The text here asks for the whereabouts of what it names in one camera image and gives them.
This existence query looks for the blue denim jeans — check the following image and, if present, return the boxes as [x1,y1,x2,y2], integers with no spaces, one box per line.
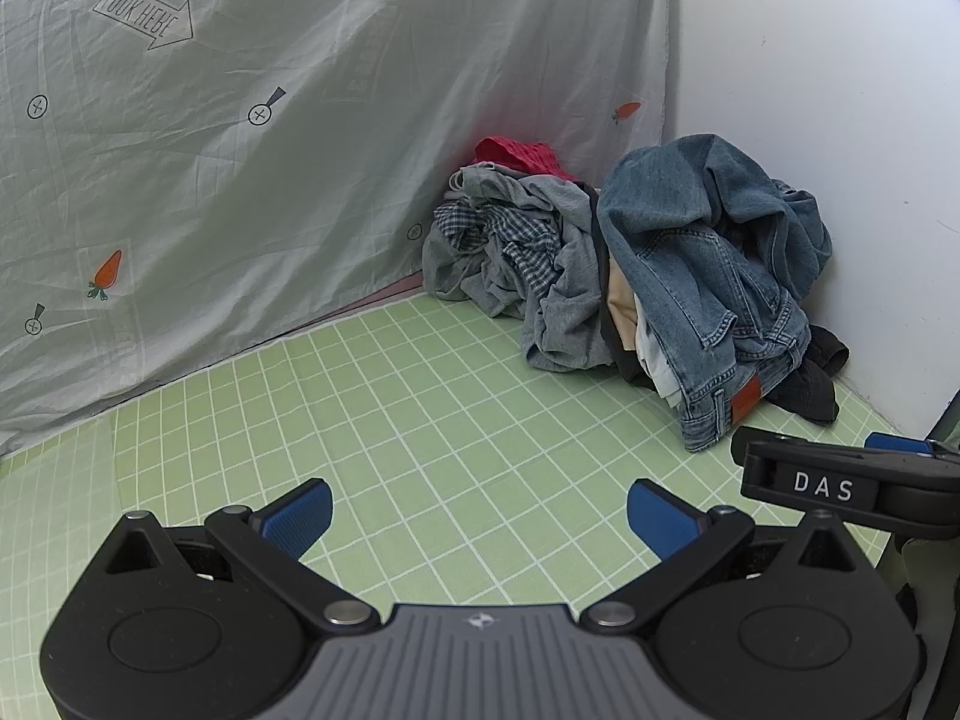
[597,135,833,452]

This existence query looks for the black garment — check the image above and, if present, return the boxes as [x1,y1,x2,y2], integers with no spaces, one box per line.
[766,325,850,426]

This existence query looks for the white garment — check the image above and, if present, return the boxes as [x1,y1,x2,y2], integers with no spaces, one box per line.
[635,298,682,408]

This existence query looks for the grey crumpled garment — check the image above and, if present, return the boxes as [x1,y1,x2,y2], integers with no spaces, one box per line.
[421,163,613,372]

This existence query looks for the beige garment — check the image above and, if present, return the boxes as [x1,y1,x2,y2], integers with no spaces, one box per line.
[607,257,638,353]

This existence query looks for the blue checked shirt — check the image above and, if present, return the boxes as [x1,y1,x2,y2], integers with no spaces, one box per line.
[433,200,562,298]

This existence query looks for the grey carrot print sheet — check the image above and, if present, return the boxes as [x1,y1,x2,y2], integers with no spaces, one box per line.
[2,0,670,452]

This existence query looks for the red checked garment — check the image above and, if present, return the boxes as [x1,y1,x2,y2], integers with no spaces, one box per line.
[473,135,576,182]

